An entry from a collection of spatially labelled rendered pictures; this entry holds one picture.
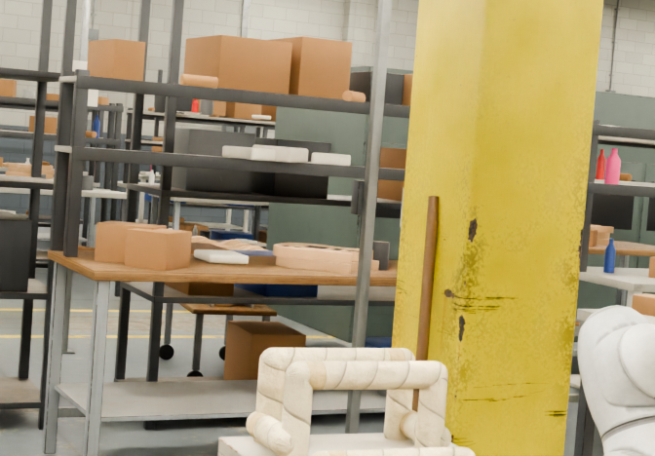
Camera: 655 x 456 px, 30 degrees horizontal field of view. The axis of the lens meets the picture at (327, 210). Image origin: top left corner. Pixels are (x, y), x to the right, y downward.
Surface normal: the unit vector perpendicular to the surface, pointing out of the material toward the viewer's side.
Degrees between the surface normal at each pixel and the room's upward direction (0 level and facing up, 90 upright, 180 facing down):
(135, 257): 90
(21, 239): 90
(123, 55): 90
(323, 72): 90
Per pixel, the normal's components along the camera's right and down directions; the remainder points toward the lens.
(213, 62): -0.88, -0.04
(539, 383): 0.43, 0.08
